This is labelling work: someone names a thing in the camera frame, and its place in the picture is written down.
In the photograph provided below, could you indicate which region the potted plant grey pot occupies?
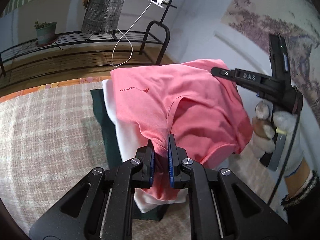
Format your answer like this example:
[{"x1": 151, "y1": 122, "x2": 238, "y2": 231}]
[{"x1": 34, "y1": 20, "x2": 57, "y2": 46}]

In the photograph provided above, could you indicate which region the hanging grey plaid coat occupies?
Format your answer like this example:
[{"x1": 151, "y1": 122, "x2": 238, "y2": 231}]
[{"x1": 81, "y1": 0, "x2": 125, "y2": 34}]

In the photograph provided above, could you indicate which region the pink t-shirt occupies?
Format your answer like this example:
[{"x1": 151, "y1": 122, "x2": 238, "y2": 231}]
[{"x1": 111, "y1": 59, "x2": 252, "y2": 200}]

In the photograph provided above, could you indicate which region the right forearm with bracelets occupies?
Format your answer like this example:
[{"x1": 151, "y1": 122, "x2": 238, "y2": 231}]
[{"x1": 280, "y1": 157, "x2": 320, "y2": 225}]

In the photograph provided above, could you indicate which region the black metal clothes rack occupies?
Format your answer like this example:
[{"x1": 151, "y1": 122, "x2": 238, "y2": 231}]
[{"x1": 0, "y1": 0, "x2": 183, "y2": 84}]

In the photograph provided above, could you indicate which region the right gloved hand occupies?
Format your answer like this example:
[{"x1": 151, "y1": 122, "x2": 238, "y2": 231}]
[{"x1": 251, "y1": 100, "x2": 304, "y2": 178}]

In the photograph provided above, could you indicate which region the plaid bed blanket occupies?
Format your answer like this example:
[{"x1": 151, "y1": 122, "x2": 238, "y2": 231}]
[{"x1": 0, "y1": 81, "x2": 288, "y2": 240}]

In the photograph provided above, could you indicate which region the white lamp cable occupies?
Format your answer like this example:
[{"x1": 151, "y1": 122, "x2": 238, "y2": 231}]
[{"x1": 111, "y1": 0, "x2": 155, "y2": 68}]

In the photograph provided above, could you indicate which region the white folded garment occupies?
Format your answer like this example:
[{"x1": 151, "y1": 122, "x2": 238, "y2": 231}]
[{"x1": 102, "y1": 79, "x2": 187, "y2": 213}]

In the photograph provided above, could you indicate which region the orange patterned bed sheet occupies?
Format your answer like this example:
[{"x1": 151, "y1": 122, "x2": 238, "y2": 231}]
[{"x1": 0, "y1": 75, "x2": 111, "y2": 103}]

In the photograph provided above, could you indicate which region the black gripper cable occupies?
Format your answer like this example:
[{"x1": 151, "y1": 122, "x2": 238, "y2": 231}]
[{"x1": 267, "y1": 112, "x2": 301, "y2": 205}]

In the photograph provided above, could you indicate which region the dark green folded garment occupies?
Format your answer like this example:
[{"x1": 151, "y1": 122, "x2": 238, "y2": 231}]
[{"x1": 91, "y1": 89, "x2": 169, "y2": 222}]

